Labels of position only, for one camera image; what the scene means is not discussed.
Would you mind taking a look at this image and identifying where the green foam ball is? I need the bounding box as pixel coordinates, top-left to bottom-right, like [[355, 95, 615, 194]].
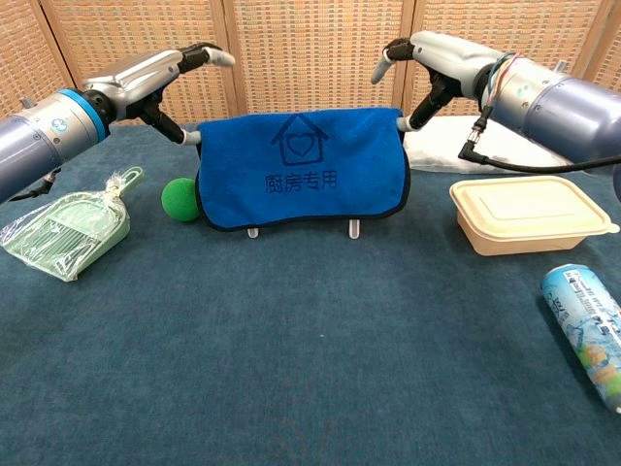
[[160, 177, 201, 223]]

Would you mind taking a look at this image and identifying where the light blue drink can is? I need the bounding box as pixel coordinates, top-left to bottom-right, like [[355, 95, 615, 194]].
[[540, 264, 621, 415]]

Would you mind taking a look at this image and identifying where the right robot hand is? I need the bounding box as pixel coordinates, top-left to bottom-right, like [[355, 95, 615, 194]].
[[371, 30, 501, 133]]

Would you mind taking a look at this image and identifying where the green dustpan in plastic wrap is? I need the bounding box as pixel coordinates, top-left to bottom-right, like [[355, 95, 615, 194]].
[[0, 166, 146, 283]]

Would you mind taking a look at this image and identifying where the white filled plastic bag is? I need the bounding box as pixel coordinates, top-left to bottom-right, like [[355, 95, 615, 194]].
[[402, 115, 573, 175]]

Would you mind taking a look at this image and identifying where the teal table cover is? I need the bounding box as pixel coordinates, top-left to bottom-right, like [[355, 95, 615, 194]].
[[0, 114, 621, 466]]

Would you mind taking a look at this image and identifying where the woven folding screen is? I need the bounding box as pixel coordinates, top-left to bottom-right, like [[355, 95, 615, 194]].
[[0, 0, 621, 131]]

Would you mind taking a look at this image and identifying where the beige lidded food container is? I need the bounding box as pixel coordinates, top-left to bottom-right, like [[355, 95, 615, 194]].
[[448, 175, 621, 257]]

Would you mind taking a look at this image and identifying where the metal wire rack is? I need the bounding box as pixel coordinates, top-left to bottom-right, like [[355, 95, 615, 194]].
[[246, 218, 361, 240]]

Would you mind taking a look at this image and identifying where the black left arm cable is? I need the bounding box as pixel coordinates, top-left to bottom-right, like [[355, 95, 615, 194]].
[[9, 167, 62, 203]]

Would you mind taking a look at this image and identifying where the blue kitchen towel black trim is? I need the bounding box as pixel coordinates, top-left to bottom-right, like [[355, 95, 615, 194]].
[[195, 107, 412, 233]]

